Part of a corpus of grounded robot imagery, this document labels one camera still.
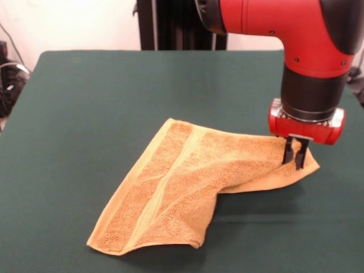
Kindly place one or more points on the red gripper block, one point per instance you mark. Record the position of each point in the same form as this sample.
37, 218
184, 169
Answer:
307, 131

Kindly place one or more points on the tan terry towel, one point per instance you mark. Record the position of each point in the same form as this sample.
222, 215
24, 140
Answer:
199, 176

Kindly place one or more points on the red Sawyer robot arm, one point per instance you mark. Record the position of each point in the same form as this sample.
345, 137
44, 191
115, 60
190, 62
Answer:
298, 25

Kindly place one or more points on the black stand base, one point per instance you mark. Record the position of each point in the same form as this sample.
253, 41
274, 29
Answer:
357, 88

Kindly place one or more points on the dark green table cloth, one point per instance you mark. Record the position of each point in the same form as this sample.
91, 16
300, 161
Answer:
42, 199

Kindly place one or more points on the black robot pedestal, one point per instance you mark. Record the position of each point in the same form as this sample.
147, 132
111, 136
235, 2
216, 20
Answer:
170, 28

